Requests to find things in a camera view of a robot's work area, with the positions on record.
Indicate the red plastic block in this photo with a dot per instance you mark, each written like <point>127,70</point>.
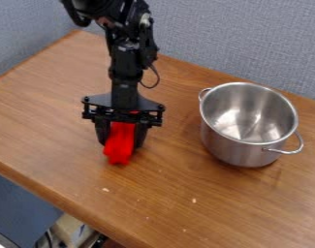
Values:
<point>119,143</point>

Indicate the beige box under table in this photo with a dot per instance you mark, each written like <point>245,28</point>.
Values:
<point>72,232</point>

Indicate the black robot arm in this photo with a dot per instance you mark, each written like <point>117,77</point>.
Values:
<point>126,22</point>

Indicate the stainless steel pot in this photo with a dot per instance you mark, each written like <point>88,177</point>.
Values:
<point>248,124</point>

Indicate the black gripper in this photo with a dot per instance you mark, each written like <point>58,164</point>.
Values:
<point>122,105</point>

